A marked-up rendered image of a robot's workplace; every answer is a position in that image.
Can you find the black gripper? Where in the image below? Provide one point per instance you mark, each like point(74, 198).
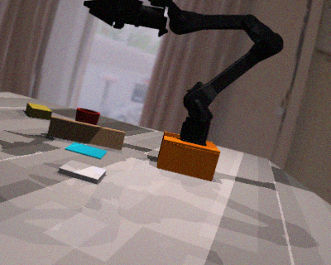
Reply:
point(117, 11)

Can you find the white flat block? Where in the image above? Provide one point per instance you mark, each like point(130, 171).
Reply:
point(82, 171)

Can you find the yellow block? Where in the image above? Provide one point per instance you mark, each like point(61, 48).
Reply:
point(38, 111)

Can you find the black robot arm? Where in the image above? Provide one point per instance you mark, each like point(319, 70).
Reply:
point(195, 129)

